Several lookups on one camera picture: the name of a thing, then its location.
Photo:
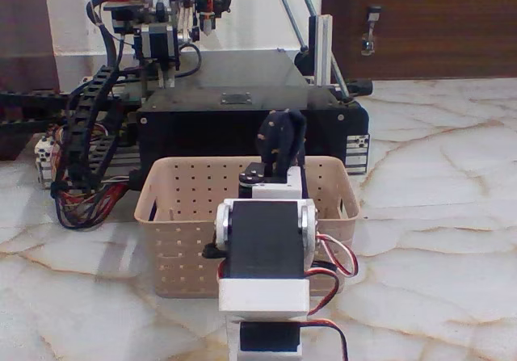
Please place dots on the aluminium upright profile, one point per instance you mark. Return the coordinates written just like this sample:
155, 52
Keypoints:
321, 50

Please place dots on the brown wooden door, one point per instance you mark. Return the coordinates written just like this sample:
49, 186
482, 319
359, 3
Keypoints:
436, 26

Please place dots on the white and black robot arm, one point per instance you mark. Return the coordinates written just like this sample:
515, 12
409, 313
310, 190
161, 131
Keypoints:
262, 252

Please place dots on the dark brown wooden furniture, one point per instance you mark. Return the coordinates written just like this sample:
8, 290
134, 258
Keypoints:
24, 62

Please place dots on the beige perforated plastic basket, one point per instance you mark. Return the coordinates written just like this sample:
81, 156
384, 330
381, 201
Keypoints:
182, 223

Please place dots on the metal door latch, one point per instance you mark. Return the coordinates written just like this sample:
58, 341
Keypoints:
371, 30

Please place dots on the steel threaded rod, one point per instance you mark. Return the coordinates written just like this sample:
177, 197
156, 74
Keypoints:
288, 11
323, 42

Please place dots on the dark navy cloth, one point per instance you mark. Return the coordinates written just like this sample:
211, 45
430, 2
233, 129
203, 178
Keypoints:
282, 135

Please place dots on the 3D printer print head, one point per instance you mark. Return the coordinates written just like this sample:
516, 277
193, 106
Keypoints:
161, 34

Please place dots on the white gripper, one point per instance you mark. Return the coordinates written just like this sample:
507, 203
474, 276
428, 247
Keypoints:
279, 191

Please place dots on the black 3D printer base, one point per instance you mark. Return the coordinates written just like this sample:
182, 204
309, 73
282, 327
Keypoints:
242, 106

